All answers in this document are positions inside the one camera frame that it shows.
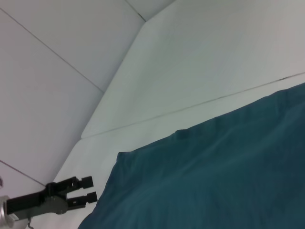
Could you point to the teal t-shirt with FREE print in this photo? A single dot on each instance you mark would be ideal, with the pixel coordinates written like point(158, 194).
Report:
point(209, 167)

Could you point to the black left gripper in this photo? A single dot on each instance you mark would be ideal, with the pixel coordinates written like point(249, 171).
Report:
point(38, 199)

